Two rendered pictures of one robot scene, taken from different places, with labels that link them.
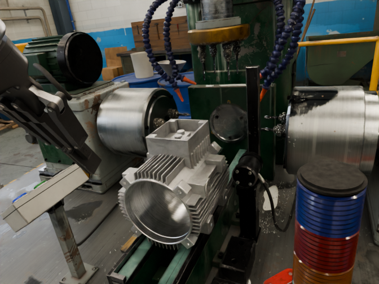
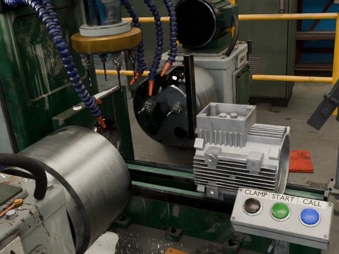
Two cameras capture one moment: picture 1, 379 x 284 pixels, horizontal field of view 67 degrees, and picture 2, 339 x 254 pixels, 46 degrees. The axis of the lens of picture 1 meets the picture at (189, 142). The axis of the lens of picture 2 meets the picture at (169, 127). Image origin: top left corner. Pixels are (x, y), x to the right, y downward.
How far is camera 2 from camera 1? 1.19 m
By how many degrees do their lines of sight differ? 81
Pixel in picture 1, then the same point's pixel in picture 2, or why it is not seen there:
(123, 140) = (113, 206)
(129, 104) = (94, 153)
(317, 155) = not seen: hidden behind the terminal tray
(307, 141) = (206, 102)
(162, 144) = (249, 119)
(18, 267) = not seen: outside the picture
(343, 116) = (205, 78)
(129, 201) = (270, 178)
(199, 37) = (130, 41)
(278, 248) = not seen: hidden behind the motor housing
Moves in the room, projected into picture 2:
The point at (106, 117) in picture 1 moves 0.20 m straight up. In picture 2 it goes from (85, 190) to (66, 91)
